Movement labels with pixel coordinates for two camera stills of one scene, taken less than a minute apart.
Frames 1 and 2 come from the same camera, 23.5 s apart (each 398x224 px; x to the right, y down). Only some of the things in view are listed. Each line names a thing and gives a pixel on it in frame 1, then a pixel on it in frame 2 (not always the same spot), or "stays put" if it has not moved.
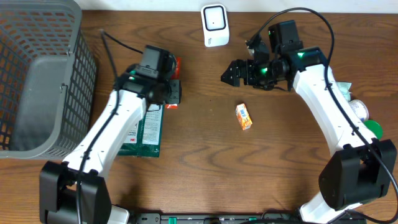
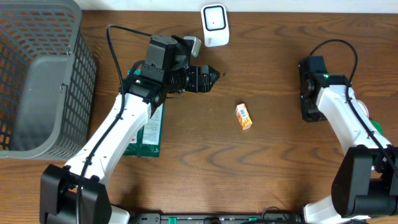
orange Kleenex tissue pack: (244, 116) stays put
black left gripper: (178, 100) -> (199, 84)
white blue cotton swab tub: (360, 108) stays put
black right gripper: (239, 65) -> (308, 115)
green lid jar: (375, 127) stays put
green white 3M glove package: (145, 141) stays put
